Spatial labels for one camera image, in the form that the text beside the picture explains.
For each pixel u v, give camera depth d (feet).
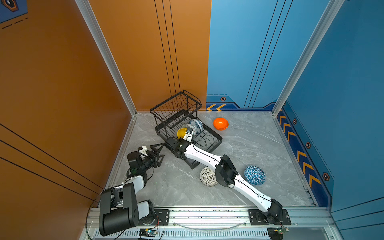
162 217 2.43
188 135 2.74
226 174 2.13
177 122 1.83
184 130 3.12
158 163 2.75
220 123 3.60
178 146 2.41
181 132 3.22
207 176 2.79
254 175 2.84
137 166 2.24
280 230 2.24
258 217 2.38
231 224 2.37
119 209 1.42
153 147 2.60
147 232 2.31
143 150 2.69
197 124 3.27
